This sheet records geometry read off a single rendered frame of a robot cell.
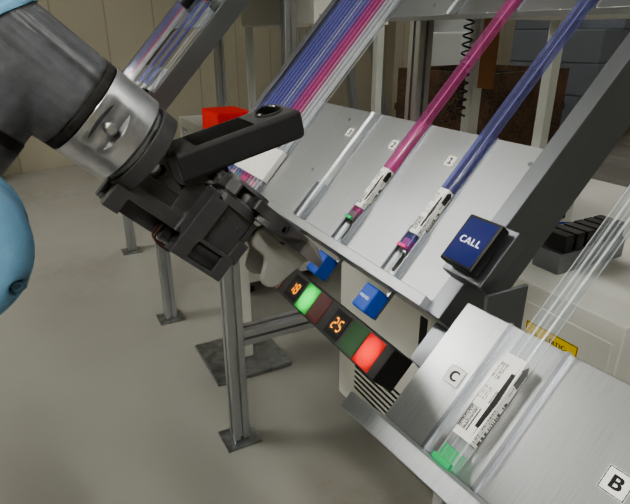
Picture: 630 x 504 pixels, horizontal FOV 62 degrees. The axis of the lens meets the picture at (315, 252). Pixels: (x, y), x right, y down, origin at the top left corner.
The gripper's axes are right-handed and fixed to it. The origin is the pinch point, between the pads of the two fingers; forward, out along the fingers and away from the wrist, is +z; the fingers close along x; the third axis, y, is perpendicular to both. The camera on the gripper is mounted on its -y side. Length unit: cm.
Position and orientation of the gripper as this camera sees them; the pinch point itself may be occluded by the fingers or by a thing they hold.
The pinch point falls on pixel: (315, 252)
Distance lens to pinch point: 52.8
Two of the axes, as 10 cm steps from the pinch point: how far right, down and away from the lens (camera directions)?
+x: 4.8, 3.4, -8.1
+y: -6.0, 8.0, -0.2
